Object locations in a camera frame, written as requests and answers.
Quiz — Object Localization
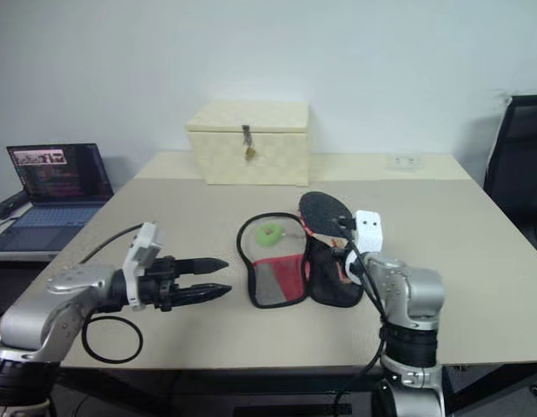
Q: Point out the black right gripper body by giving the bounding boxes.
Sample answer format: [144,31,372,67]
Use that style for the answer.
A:
[328,237,355,264]

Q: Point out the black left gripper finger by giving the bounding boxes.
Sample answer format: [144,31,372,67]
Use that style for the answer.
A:
[175,256,229,276]
[175,283,234,306]

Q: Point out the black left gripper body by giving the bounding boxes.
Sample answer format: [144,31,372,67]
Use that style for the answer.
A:
[137,255,183,313]

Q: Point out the black red mesh paddle case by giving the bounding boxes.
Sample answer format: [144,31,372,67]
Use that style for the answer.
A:
[235,211,364,310]

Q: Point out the green zipper pull ring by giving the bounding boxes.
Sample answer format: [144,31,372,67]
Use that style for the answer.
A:
[255,223,288,249]

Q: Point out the white table power socket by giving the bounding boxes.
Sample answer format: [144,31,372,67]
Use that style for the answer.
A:
[386,154,425,171]

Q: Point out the cream woven storage box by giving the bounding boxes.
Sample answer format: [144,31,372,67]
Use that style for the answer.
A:
[185,99,311,188]

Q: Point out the brass padlock on latch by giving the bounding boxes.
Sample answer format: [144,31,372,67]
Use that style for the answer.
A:
[242,124,257,162]

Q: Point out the open laptop computer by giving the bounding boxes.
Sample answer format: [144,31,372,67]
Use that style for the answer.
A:
[0,142,116,254]

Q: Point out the black device beside laptop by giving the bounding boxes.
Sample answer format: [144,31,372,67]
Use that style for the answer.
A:
[0,189,29,220]

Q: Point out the black office chair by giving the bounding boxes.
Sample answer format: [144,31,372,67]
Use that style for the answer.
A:
[482,94,537,255]

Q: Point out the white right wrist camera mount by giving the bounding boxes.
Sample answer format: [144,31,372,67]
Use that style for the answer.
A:
[343,209,386,284]

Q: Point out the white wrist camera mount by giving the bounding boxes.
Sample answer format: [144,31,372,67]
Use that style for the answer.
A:
[343,209,386,284]
[122,222,165,311]

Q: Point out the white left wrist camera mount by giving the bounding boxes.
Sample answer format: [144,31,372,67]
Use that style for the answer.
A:
[122,222,165,311]

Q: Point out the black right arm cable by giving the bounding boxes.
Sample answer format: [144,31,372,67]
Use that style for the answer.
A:
[332,215,390,412]

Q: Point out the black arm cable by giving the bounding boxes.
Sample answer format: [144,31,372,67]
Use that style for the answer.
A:
[79,222,144,365]
[332,215,390,412]

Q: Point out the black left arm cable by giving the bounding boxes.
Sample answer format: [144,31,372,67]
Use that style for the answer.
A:
[79,222,144,365]

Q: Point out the black table frame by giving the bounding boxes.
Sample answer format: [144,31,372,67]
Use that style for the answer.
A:
[50,363,537,417]

